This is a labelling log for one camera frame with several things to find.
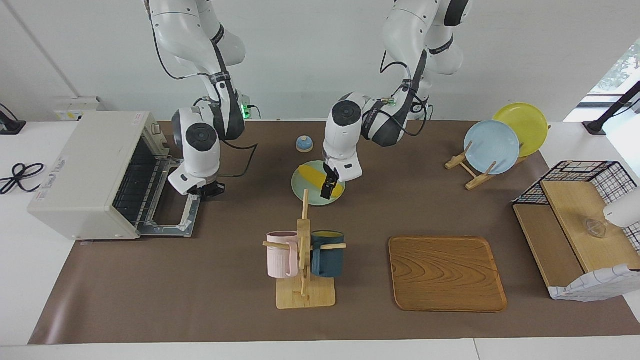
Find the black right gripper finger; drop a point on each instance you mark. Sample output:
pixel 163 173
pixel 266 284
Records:
pixel 220 188
pixel 206 195

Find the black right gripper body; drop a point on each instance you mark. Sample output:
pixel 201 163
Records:
pixel 205 189

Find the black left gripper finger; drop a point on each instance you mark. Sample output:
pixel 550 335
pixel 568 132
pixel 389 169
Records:
pixel 327 191

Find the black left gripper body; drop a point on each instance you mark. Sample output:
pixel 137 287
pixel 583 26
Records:
pixel 332 175

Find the yellow corn cob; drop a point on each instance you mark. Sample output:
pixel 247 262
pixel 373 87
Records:
pixel 312 175

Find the pale green plate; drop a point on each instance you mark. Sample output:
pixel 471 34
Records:
pixel 307 192

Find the beige toaster oven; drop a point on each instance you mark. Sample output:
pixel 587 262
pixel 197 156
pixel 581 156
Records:
pixel 85 175

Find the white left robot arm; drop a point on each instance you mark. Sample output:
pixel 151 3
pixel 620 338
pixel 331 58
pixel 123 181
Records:
pixel 345 140

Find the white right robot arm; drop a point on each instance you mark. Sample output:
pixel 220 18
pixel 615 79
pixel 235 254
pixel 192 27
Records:
pixel 200 150

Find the blue call bell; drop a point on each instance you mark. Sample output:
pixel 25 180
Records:
pixel 304 145

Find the dark teal mug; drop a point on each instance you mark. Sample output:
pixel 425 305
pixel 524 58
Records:
pixel 327 260

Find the pink mug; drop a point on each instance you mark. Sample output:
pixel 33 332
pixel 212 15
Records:
pixel 279 257

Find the brown table mat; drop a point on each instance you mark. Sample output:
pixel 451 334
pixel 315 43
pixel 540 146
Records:
pixel 225 280

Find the wooden mug rack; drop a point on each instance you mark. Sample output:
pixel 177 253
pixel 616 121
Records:
pixel 305 295

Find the wooden plate rack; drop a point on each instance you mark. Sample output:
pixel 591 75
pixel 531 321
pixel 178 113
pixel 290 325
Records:
pixel 475 181

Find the brown wooden tray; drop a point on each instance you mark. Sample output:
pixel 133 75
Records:
pixel 445 275

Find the white socket box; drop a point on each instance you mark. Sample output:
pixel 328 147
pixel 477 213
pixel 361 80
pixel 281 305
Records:
pixel 75 110

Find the light blue plate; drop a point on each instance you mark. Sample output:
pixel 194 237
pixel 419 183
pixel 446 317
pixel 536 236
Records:
pixel 492 147

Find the yellow plate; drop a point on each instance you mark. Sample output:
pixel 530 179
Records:
pixel 530 125

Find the small clear glass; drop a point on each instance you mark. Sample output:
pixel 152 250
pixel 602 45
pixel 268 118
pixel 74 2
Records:
pixel 596 228

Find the white checked cloth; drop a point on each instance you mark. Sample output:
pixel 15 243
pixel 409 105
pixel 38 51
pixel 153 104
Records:
pixel 595 287

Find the black clamp stand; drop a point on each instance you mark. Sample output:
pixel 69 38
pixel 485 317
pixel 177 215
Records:
pixel 612 112

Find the white rounded object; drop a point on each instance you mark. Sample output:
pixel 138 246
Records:
pixel 625 210

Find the black desk mount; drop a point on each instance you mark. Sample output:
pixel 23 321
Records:
pixel 10 125

